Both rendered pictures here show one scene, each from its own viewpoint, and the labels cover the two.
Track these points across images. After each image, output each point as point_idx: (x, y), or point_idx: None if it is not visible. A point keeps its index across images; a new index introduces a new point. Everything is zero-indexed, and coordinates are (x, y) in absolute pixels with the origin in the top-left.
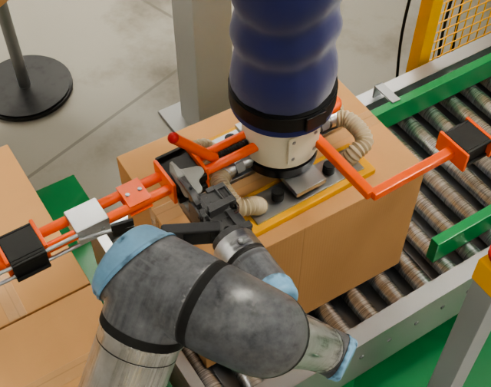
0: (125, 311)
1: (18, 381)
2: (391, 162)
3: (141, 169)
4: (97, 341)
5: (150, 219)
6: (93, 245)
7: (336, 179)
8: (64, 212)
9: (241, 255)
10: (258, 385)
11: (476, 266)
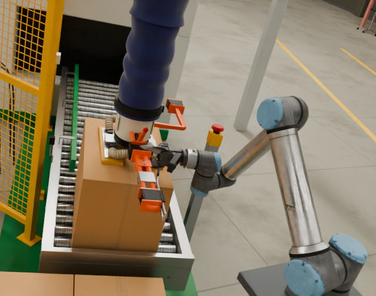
0: (291, 117)
1: None
2: None
3: (98, 175)
4: (285, 136)
5: (120, 192)
6: (44, 266)
7: None
8: (141, 180)
9: (200, 153)
10: (179, 241)
11: (211, 138)
